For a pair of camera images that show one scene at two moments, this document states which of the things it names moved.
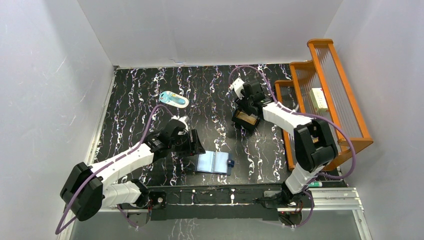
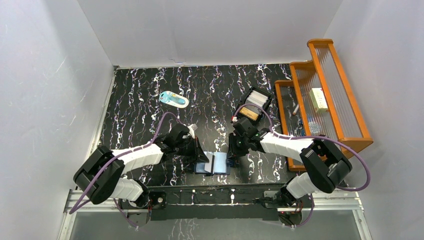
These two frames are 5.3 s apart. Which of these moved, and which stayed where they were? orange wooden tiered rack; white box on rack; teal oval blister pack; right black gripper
Moved: right black gripper
Stayed: white box on rack; orange wooden tiered rack; teal oval blister pack
